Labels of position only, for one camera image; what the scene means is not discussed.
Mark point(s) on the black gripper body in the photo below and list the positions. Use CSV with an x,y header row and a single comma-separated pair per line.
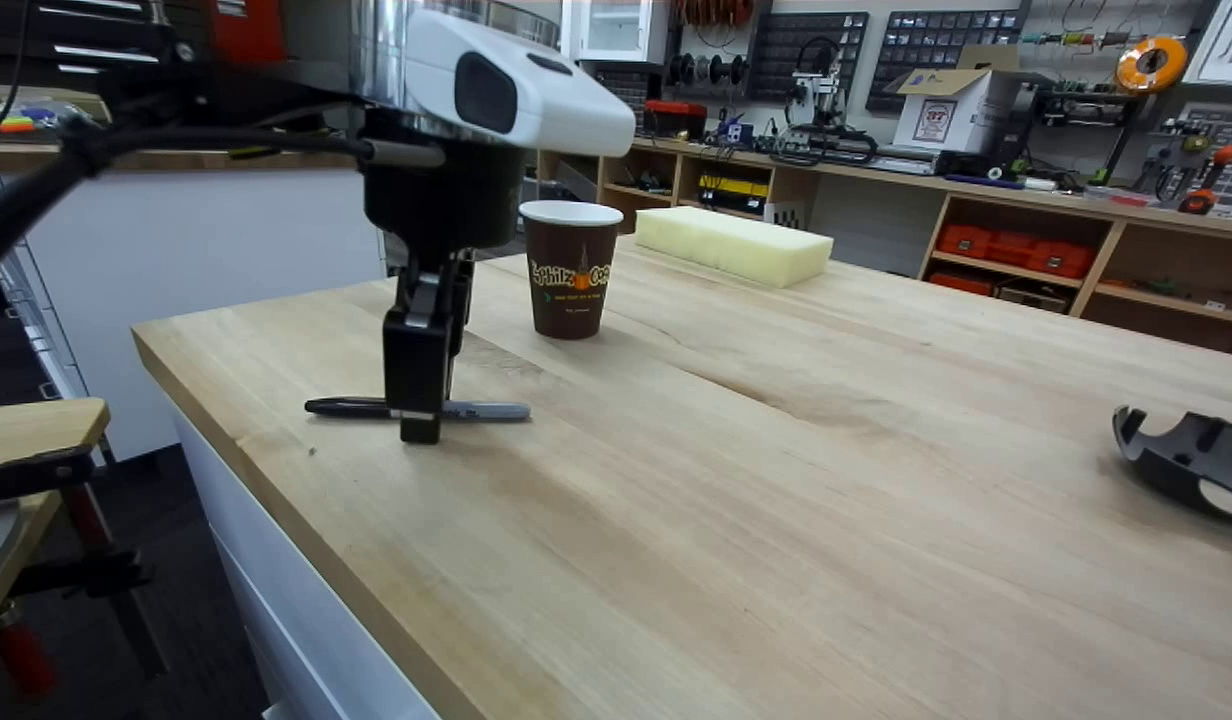
x,y
439,195

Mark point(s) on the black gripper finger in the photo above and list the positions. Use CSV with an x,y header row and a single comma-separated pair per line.
x,y
419,367
456,293

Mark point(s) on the black and grey marker pen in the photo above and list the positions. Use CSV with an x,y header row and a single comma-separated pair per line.
x,y
490,413

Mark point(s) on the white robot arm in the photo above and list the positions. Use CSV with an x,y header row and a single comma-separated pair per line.
x,y
511,81

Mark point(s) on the brown paper cup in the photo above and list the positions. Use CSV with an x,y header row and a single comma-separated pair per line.
x,y
569,273

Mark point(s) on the white glass door cabinet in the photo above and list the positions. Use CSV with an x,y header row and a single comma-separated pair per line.
x,y
619,24

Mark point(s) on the red cabinet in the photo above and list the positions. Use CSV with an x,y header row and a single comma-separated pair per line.
x,y
248,28

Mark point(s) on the red and black toolbox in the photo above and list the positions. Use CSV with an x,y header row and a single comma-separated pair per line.
x,y
675,116

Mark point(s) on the pale yellow foam block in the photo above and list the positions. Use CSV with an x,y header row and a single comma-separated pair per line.
x,y
739,244

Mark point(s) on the yellow box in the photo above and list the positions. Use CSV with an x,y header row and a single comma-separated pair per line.
x,y
734,189

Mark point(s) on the wooden stool with red legs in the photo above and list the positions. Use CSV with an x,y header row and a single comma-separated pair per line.
x,y
36,430

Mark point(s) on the black drawer rack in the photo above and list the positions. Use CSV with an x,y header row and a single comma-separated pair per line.
x,y
83,42

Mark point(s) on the black bench machine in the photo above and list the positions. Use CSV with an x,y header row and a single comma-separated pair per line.
x,y
822,115

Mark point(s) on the narrow black pegboard panel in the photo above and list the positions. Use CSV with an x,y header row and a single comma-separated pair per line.
x,y
802,42

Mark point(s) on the red storage bin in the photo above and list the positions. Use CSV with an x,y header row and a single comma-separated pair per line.
x,y
1014,248
966,242
1066,259

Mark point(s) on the white cardboard box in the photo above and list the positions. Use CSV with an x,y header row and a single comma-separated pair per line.
x,y
942,121

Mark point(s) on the wide black pegboard panel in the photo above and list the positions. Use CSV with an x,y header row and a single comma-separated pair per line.
x,y
939,42

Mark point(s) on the long wooden shelf unit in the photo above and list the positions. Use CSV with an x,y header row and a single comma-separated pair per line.
x,y
1103,266

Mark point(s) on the orange tape roll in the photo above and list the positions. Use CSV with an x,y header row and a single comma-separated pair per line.
x,y
1127,68

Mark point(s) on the red power drill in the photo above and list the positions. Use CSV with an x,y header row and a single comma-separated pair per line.
x,y
1211,172

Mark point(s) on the white slanted metal frame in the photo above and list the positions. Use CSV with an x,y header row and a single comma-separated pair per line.
x,y
28,301

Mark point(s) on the white picture frame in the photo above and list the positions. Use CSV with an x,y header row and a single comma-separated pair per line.
x,y
1229,45

